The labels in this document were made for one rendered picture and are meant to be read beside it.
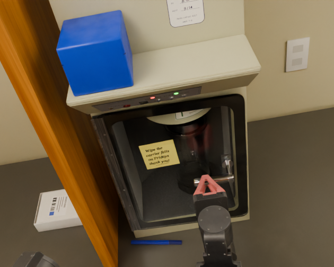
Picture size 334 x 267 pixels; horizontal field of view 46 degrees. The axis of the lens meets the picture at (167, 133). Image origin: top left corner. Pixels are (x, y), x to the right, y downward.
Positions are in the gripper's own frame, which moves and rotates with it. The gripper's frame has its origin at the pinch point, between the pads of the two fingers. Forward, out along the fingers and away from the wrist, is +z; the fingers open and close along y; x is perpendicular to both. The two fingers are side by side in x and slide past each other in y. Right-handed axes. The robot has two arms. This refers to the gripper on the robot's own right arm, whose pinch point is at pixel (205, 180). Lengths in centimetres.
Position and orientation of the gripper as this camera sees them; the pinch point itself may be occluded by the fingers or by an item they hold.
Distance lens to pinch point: 88.9
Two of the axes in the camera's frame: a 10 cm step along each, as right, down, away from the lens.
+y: -1.5, -7.3, -6.6
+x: -9.9, 1.7, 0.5
